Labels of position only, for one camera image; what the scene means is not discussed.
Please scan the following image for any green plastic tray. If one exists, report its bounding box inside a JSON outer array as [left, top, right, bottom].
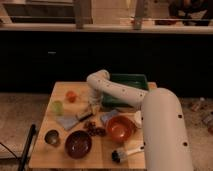
[[102, 73, 149, 107]]

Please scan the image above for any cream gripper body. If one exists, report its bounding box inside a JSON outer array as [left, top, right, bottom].
[[88, 88, 102, 115]]

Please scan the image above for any small metal cup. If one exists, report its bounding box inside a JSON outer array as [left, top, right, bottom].
[[44, 130, 60, 145]]

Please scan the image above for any orange fruit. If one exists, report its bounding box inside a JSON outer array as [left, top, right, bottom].
[[65, 91, 77, 103]]

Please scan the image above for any bunch of brown grapes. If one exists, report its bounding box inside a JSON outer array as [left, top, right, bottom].
[[84, 121, 106, 137]]

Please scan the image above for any purple bowl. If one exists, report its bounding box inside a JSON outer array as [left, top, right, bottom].
[[65, 130, 92, 159]]

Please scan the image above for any black chair frame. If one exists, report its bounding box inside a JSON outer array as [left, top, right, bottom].
[[0, 124, 36, 171]]

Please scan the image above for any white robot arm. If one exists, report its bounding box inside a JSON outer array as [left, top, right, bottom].
[[86, 70, 194, 171]]

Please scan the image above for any green plastic cup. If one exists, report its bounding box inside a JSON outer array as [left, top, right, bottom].
[[51, 100, 63, 115]]

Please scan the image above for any orange bowl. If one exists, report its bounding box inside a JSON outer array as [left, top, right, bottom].
[[105, 116, 136, 143]]

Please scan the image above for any blue sponge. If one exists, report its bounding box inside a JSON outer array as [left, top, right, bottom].
[[100, 110, 118, 125]]

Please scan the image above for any whiteboard eraser with black stripe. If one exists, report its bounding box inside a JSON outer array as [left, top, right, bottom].
[[77, 112, 93, 122]]

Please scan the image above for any white paper cup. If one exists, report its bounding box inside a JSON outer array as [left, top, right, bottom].
[[134, 111, 142, 128]]

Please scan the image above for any grey blue cloth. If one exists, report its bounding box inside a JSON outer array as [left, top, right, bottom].
[[56, 116, 79, 131]]

